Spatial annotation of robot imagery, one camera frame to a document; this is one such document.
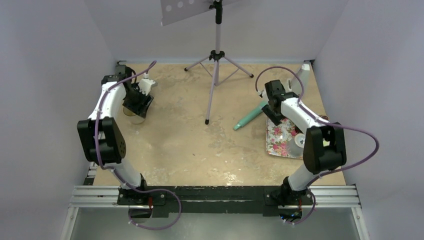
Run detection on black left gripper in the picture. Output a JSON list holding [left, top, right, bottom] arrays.
[[122, 85, 154, 119]]

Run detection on cream mug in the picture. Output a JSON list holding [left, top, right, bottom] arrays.
[[122, 107, 145, 125]]

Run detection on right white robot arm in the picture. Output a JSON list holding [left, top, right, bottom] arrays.
[[262, 80, 347, 204]]

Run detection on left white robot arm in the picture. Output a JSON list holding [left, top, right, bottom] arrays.
[[77, 61, 156, 205]]

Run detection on white patterned mug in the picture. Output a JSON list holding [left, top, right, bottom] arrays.
[[293, 133, 306, 156]]

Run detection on floral tray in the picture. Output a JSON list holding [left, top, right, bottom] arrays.
[[265, 118, 303, 159]]

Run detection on lilac music stand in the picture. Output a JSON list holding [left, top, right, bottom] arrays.
[[160, 0, 254, 125]]

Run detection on mint green recorder case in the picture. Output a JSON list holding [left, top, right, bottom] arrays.
[[233, 101, 267, 131]]

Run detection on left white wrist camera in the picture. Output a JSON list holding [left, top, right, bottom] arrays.
[[138, 78, 158, 96]]

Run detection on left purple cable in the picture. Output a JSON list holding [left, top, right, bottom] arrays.
[[93, 60, 183, 231]]

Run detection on purple cable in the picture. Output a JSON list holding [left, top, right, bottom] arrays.
[[255, 66, 381, 226], [93, 60, 183, 231]]

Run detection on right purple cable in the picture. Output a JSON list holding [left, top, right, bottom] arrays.
[[255, 66, 381, 226]]

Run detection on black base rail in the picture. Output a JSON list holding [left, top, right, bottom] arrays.
[[117, 185, 314, 218]]

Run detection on aluminium frame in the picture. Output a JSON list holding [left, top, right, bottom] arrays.
[[61, 154, 370, 240]]

